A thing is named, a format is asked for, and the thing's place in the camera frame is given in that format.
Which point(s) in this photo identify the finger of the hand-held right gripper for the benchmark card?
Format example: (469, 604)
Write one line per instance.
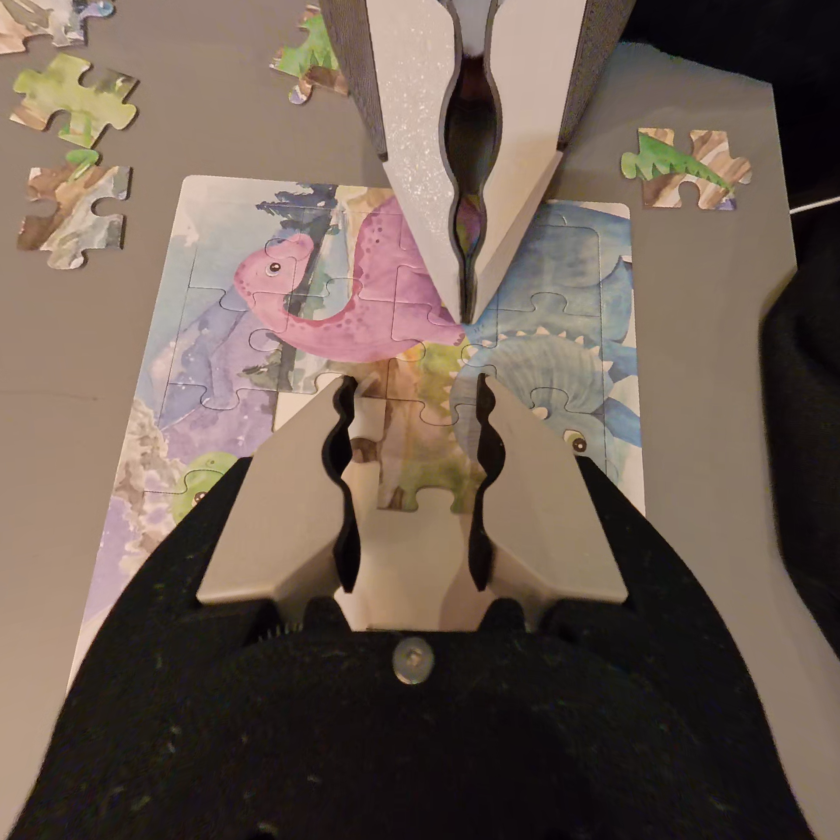
(413, 98)
(531, 98)

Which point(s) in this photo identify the pastel purple pink puzzle piece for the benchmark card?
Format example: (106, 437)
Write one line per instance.
(216, 354)

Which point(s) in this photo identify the blue triceratops head puzzle piece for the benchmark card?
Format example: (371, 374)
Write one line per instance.
(590, 439)

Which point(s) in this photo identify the blue dinosaur body puzzle piece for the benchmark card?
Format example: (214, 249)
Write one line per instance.
(564, 262)

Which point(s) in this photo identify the person's right hand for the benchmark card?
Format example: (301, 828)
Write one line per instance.
(472, 111)

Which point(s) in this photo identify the green yellow puzzle piece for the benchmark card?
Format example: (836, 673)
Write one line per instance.
(72, 98)

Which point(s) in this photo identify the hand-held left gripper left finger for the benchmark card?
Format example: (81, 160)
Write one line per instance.
(275, 525)

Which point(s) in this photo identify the green tan puzzle piece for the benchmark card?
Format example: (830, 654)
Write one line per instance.
(315, 59)

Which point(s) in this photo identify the purple dinosaur body puzzle piece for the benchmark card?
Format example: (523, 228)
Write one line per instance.
(380, 249)

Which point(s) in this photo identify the dinosaur puzzle tray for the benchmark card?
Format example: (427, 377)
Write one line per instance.
(617, 499)

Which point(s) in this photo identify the brown grey puzzle piece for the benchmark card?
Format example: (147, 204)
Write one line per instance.
(72, 210)

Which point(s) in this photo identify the pink dinosaur head puzzle piece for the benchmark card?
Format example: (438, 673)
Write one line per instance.
(229, 249)

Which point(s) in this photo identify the peach purple puzzle piece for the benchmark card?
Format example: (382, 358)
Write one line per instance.
(33, 23)

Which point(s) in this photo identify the green dinosaur brown puzzle piece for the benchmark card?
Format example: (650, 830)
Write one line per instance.
(682, 170)

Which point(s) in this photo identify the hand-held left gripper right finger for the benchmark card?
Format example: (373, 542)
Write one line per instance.
(551, 525)

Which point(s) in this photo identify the purple blue green puzzle piece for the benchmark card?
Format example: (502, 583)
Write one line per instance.
(420, 308)

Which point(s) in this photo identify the blue white puzzle piece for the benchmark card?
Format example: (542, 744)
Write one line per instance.
(544, 367)

